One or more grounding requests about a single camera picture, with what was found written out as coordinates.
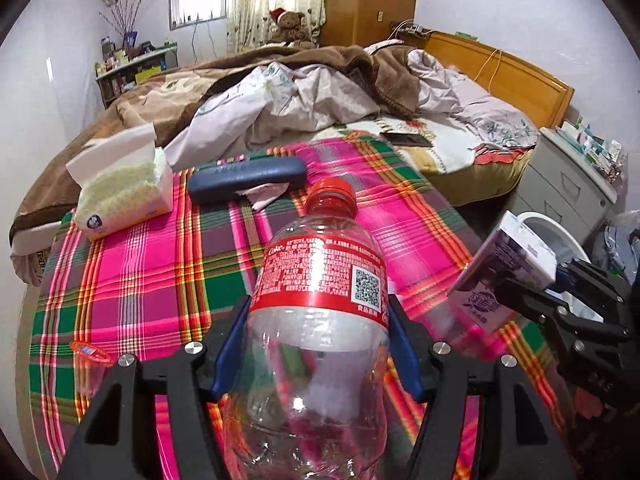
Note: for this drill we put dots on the dark blue glasses case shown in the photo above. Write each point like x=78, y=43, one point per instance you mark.
x=240, y=180

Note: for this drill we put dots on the green white tissue pack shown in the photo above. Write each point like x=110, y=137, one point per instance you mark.
x=120, y=195

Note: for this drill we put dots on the wooden headboard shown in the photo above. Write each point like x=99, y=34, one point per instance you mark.
x=520, y=80

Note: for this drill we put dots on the white round trash bin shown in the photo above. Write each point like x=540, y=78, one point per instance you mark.
x=537, y=220

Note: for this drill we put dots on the heart print curtain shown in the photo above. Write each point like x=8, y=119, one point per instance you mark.
x=250, y=0

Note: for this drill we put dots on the brown teddy bear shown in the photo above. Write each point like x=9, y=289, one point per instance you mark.
x=290, y=25

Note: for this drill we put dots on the clear orange-rim plastic cup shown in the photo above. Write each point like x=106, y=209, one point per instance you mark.
x=90, y=352

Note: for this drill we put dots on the olive bed sheet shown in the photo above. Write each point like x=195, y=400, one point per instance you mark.
x=475, y=185

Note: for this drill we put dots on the cluttered wall shelf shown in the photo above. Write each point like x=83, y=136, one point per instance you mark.
x=120, y=77

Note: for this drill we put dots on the pink plaid cloth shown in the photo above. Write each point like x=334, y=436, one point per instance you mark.
x=150, y=270

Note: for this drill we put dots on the brown fleece blanket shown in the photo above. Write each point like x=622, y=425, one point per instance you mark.
x=165, y=90

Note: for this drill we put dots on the grey plastic bag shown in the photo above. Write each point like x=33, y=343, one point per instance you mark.
x=620, y=240

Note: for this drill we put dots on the dried flower branches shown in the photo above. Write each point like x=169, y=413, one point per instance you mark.
x=127, y=20

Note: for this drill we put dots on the purple milk carton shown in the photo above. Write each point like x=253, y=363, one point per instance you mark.
x=515, y=247

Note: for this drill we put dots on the small window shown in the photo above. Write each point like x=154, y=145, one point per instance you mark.
x=197, y=2

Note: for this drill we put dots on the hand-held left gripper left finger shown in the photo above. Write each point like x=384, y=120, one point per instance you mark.
x=225, y=360

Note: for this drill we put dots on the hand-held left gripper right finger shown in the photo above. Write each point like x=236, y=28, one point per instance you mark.
x=407, y=360

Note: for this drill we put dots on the grey nightstand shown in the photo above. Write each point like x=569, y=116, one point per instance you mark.
x=560, y=185

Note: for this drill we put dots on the black smartphone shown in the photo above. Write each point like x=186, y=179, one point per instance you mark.
x=407, y=139

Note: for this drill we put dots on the wooden wardrobe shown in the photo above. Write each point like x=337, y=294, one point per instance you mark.
x=370, y=0

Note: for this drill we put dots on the rose print towel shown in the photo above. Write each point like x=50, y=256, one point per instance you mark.
x=450, y=132

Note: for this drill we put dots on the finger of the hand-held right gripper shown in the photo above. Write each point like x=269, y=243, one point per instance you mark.
x=595, y=282
x=575, y=317

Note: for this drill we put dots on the white floral duvet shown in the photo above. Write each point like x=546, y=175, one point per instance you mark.
x=280, y=105

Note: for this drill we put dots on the row of small boxes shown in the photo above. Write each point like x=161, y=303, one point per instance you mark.
x=595, y=150

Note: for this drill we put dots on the white paper scrap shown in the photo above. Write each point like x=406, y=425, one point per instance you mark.
x=265, y=195

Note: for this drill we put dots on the clear red-cap plastic bottle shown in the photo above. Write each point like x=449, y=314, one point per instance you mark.
x=320, y=270

